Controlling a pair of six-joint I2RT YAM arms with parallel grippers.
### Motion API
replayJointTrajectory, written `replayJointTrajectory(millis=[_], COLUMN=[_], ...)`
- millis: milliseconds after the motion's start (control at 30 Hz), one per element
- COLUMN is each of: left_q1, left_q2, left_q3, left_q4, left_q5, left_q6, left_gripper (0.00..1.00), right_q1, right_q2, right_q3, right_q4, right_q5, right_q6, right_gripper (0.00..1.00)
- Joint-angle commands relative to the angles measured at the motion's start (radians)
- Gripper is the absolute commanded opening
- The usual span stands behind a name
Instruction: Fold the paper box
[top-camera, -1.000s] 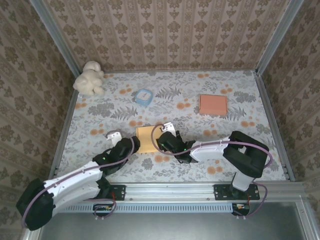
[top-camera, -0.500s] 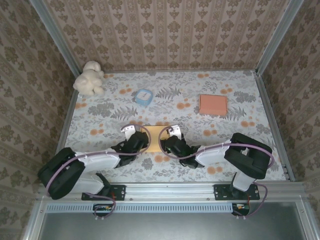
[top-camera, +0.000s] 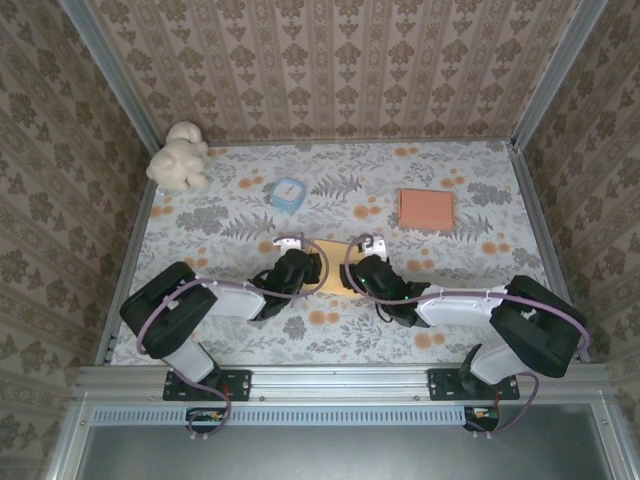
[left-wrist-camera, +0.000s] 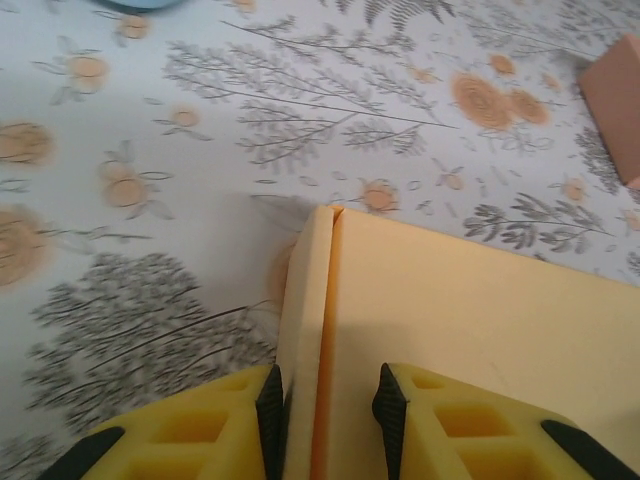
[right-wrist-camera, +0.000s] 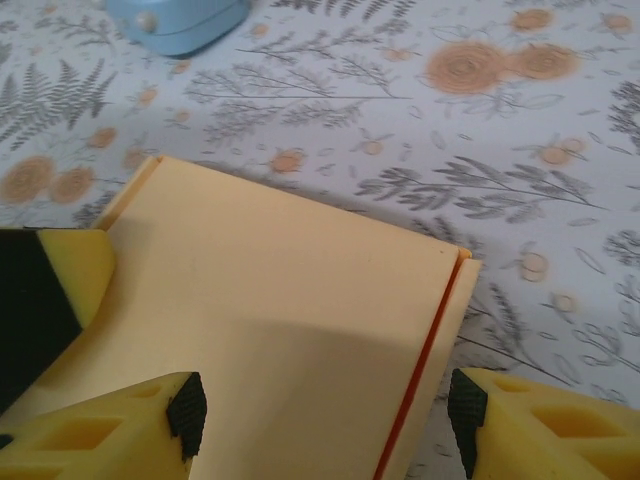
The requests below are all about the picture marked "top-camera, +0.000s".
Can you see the yellow paper box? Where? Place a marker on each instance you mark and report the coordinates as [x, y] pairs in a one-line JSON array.
[[332, 265]]

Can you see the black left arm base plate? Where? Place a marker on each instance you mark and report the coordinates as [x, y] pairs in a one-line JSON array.
[[240, 385]]

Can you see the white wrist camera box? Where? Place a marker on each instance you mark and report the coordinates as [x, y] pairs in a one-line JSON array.
[[289, 245], [375, 248]]

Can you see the aluminium table side rail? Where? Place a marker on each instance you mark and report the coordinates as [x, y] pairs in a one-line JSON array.
[[525, 190], [137, 235]]

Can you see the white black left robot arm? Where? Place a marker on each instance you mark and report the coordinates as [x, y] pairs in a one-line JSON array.
[[170, 315]]

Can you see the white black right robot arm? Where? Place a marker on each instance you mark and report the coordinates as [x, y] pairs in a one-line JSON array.
[[535, 330]]

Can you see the aluminium lower frame bar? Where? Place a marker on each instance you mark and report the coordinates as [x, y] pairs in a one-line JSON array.
[[615, 440], [67, 440]]

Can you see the light blue alarm clock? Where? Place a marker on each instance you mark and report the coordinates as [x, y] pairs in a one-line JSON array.
[[287, 195]]

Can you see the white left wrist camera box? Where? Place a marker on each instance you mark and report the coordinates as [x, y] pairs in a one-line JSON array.
[[289, 245]]

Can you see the grey metal sheet panel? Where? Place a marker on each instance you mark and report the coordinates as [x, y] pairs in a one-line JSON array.
[[325, 455]]

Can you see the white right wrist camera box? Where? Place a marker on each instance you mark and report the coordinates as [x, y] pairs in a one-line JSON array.
[[375, 248]]

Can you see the salmon pink paper box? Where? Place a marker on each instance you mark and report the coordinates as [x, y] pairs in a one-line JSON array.
[[425, 210]]

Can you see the small black controller board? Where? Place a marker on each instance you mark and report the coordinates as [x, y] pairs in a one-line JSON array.
[[482, 415], [205, 416]]

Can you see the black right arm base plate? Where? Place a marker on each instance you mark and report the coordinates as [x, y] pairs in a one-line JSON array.
[[440, 385]]

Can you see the aluminium corner post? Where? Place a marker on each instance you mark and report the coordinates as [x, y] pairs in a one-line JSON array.
[[110, 75], [555, 75]]

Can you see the white plush toy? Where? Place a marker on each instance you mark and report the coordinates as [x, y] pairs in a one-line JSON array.
[[175, 160]]

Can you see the aluminium front rail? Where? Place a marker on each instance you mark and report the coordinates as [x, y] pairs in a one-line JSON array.
[[340, 380]]

